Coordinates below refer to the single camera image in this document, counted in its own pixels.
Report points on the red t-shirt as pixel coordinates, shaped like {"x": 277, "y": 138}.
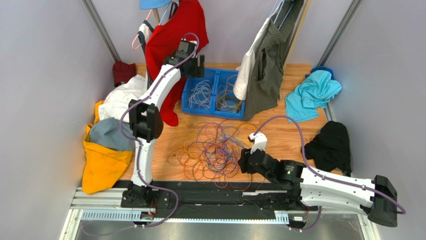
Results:
{"x": 189, "y": 18}

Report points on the blue hat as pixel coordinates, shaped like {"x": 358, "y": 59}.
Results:
{"x": 152, "y": 4}

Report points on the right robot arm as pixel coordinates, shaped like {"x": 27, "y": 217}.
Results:
{"x": 376, "y": 198}

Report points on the wooden pole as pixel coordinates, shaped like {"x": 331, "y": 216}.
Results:
{"x": 297, "y": 30}

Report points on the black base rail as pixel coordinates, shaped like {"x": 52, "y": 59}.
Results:
{"x": 192, "y": 202}

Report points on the grey-blue cloth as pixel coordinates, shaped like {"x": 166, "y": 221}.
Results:
{"x": 107, "y": 133}

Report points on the white cloth with black trim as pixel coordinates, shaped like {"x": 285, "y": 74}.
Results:
{"x": 117, "y": 101}

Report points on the metal corner rail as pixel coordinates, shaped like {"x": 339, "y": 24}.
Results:
{"x": 101, "y": 29}
{"x": 339, "y": 32}

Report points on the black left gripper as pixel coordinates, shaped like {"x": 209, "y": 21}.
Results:
{"x": 199, "y": 71}

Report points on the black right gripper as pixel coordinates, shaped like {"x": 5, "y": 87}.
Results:
{"x": 246, "y": 161}

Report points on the blue divided plastic bin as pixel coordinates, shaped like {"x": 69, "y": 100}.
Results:
{"x": 213, "y": 95}

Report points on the metal corner rail right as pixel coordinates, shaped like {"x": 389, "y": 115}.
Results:
{"x": 339, "y": 32}

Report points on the turquoise cloth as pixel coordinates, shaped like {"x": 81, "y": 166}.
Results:
{"x": 314, "y": 92}

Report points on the dark red cloth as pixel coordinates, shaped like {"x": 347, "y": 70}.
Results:
{"x": 123, "y": 72}

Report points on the dark blue cloth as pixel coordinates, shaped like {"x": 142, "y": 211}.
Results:
{"x": 321, "y": 68}

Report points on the metal corner rail left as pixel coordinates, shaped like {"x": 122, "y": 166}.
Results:
{"x": 101, "y": 29}

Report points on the olive green hanging garment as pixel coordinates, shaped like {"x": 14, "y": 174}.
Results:
{"x": 270, "y": 54}

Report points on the yellow cloth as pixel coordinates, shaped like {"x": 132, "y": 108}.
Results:
{"x": 104, "y": 166}

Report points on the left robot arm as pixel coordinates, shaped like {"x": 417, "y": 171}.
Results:
{"x": 145, "y": 119}

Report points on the pink hanger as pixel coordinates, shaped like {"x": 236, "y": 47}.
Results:
{"x": 144, "y": 33}

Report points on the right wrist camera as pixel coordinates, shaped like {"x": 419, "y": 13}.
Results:
{"x": 259, "y": 141}

